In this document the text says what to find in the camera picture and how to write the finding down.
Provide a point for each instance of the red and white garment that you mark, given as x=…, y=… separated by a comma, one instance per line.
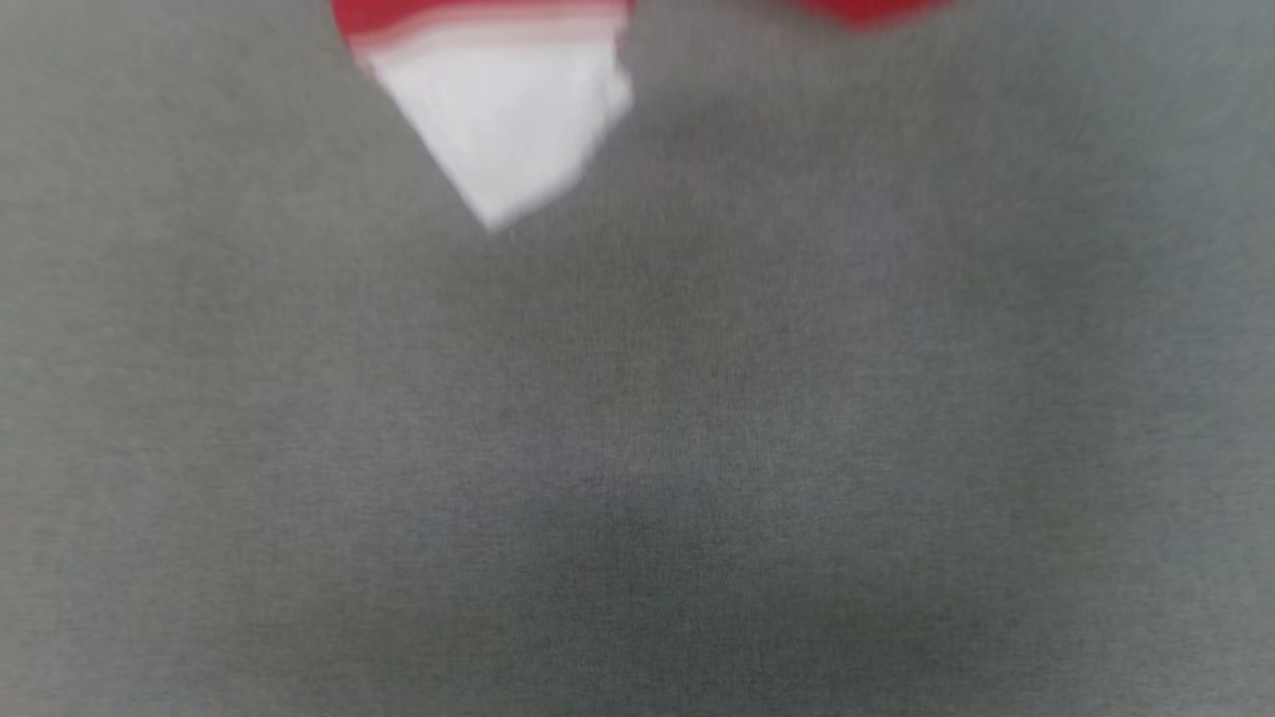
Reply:
x=498, y=119

